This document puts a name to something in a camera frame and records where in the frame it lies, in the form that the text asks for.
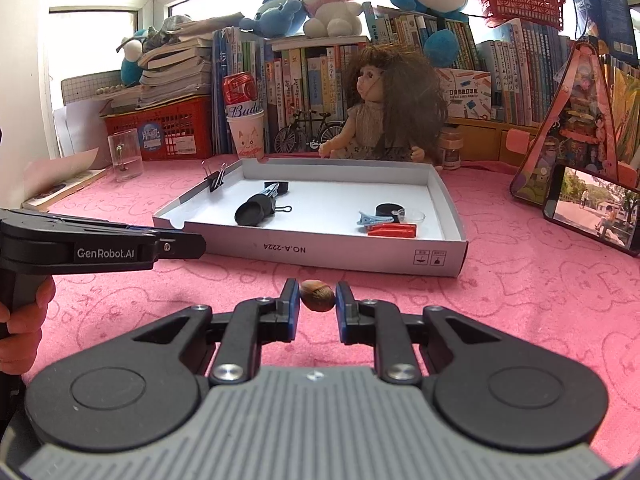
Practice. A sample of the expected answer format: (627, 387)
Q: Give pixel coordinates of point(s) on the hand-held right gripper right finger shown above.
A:
(342, 312)

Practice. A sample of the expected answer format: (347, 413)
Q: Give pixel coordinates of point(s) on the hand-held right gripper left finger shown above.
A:
(292, 310)

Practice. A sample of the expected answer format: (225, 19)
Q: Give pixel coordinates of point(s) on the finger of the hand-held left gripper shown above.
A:
(180, 245)
(150, 229)

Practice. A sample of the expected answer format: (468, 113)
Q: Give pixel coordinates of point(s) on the brown nut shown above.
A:
(316, 296)

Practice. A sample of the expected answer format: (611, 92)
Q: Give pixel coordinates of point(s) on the black round puck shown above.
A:
(387, 210)
(252, 212)

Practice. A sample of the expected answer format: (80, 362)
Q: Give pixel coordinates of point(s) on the large blue hair clip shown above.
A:
(372, 220)

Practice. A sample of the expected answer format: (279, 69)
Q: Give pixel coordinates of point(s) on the clear plastic lid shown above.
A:
(412, 216)

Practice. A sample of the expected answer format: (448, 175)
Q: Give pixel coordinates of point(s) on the white cardboard box tray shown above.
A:
(325, 195)

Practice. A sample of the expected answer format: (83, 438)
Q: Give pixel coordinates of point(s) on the person's left hand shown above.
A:
(27, 330)

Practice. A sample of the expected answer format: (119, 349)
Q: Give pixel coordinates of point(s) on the clear plastic cup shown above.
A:
(125, 157)

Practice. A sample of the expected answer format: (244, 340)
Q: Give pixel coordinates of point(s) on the large red plastic basket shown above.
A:
(170, 130)

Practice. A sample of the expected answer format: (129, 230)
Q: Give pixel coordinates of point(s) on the white paper cup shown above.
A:
(246, 137)

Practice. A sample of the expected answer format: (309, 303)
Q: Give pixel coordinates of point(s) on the pink printed tablecloth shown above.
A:
(500, 310)

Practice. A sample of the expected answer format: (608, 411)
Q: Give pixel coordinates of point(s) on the stack of lying books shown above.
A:
(175, 72)

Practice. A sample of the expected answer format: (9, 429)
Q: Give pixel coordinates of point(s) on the red beer can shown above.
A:
(241, 92)

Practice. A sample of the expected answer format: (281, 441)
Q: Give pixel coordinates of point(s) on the black model bicycle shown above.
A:
(305, 132)

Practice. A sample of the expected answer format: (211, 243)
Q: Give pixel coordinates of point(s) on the small blue white plush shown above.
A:
(132, 57)

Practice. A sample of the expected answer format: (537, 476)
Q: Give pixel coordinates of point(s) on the small glass jar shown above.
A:
(451, 150)

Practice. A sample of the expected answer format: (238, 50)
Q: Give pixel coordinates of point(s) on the brown haired doll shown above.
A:
(400, 95)

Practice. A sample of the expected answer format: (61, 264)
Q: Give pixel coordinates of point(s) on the wooden drawer shelf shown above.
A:
(495, 142)

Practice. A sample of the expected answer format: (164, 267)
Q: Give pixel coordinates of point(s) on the blue elephant plush toy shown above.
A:
(272, 15)

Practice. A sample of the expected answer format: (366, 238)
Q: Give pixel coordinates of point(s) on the label printer box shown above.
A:
(465, 92)

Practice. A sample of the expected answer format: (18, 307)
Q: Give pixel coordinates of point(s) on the black smartphone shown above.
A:
(595, 207)

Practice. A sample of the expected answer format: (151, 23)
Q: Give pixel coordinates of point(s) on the row of shelved textbooks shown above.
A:
(515, 75)

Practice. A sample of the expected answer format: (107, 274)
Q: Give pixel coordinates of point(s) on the pink triangular miniature house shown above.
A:
(575, 130)

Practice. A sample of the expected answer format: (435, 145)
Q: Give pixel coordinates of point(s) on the orange picture book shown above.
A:
(625, 105)

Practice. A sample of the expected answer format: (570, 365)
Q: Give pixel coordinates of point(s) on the small red plastic basket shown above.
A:
(520, 2)

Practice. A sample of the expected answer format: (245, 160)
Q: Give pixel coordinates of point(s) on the blue cardboard box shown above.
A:
(617, 10)

